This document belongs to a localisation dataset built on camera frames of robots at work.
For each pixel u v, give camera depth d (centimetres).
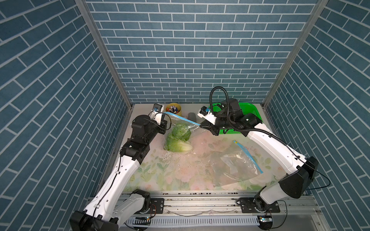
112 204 40
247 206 73
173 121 73
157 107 59
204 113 61
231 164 88
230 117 55
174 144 83
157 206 74
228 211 73
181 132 73
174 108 102
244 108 109
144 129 51
